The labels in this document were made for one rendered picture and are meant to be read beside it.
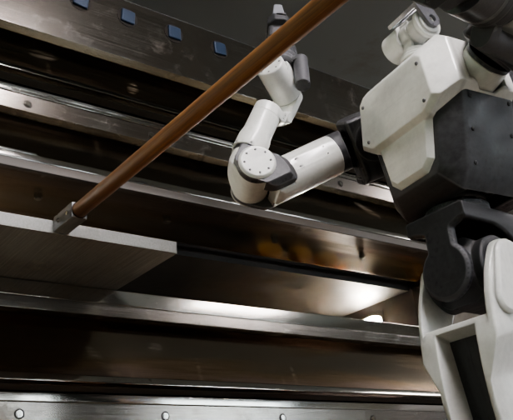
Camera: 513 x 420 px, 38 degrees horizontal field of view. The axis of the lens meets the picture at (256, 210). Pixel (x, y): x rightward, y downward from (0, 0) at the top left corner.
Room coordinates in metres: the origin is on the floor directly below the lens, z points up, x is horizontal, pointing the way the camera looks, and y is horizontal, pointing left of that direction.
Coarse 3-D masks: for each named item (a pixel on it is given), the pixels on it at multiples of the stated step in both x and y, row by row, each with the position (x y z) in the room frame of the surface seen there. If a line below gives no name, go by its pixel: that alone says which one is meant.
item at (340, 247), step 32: (0, 160) 1.46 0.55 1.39; (0, 192) 1.57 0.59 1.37; (32, 192) 1.59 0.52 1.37; (64, 192) 1.62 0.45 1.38; (128, 192) 1.67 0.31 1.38; (160, 192) 1.71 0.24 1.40; (96, 224) 1.79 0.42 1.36; (128, 224) 1.82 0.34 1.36; (160, 224) 1.85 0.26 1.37; (192, 224) 1.88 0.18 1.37; (224, 224) 1.91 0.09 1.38; (256, 224) 1.94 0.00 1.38; (288, 224) 1.98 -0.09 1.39; (320, 224) 2.04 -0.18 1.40; (288, 256) 2.18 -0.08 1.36; (320, 256) 2.22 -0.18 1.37; (352, 256) 2.26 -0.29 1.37; (384, 256) 2.30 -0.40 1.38; (416, 256) 2.35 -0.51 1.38
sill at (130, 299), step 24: (0, 288) 1.61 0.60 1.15; (24, 288) 1.65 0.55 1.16; (48, 288) 1.69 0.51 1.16; (72, 288) 1.72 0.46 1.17; (96, 288) 1.76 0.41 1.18; (192, 312) 1.93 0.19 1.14; (216, 312) 1.98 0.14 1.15; (240, 312) 2.03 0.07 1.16; (264, 312) 2.08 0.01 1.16; (288, 312) 2.14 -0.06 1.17; (408, 336) 2.45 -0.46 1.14
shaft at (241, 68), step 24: (312, 0) 0.76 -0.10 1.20; (336, 0) 0.74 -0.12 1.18; (288, 24) 0.80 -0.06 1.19; (312, 24) 0.79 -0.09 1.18; (264, 48) 0.84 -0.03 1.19; (288, 48) 0.84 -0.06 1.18; (240, 72) 0.89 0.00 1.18; (216, 96) 0.94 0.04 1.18; (192, 120) 1.00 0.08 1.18; (144, 144) 1.10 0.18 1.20; (168, 144) 1.07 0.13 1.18; (120, 168) 1.16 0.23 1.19; (96, 192) 1.24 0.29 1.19
